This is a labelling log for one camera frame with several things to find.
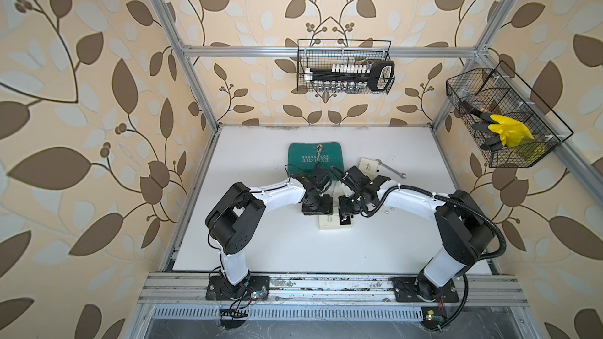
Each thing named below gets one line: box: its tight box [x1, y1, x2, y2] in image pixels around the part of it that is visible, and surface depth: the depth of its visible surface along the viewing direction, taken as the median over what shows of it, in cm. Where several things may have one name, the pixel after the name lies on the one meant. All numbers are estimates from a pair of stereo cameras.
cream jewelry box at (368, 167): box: [358, 156, 380, 182], surface depth 104 cm
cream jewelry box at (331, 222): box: [318, 214, 353, 230], surface depth 88 cm
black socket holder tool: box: [303, 60, 395, 93], surface depth 86 cm
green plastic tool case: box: [287, 142, 345, 180], surface depth 106 cm
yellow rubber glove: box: [487, 114, 535, 149], surface depth 68 cm
